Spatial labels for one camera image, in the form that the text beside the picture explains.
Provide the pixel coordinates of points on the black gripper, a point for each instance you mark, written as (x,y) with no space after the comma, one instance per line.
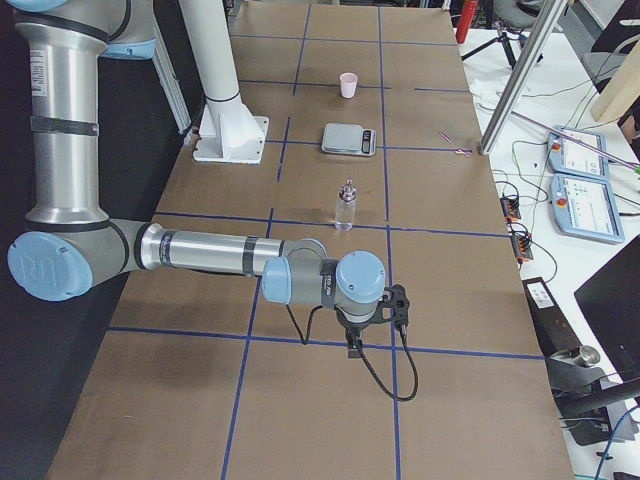
(355,328)

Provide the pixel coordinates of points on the glass sauce bottle metal spout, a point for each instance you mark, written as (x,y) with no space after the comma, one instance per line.
(345,206)

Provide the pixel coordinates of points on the pink paper cup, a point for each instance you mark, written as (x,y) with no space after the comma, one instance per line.
(348,84)

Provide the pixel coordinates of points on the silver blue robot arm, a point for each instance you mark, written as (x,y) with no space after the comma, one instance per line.
(72,244)

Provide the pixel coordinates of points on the silver digital kitchen scale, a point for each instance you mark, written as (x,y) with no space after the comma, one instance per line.
(348,139)

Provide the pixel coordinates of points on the orange black connector block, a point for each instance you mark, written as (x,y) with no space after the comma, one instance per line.
(520,237)

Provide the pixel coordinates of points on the black box with label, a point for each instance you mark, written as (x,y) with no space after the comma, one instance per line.
(553,330)

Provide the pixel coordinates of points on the black monitor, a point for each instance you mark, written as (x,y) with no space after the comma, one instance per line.
(609,302)

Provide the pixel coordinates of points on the lower blue teach pendant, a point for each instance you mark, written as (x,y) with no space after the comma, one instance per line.
(585,208)

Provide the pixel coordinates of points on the blue teach pendant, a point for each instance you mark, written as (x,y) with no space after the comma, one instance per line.
(569,158)
(585,208)

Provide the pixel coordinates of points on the upper blue teach pendant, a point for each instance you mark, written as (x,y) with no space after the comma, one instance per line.
(569,158)

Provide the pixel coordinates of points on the red fire extinguisher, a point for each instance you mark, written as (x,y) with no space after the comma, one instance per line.
(466,18)

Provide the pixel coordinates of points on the wooden beam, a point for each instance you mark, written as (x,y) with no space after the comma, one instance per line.
(622,90)

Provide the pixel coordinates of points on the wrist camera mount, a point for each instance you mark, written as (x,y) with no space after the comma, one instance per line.
(395,307)

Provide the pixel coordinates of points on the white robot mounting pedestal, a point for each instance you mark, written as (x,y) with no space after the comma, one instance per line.
(229,133)

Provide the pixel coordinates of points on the black camera tripod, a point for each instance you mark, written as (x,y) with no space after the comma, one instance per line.
(505,35)

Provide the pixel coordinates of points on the aluminium frame post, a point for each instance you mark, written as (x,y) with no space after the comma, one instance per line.
(547,19)

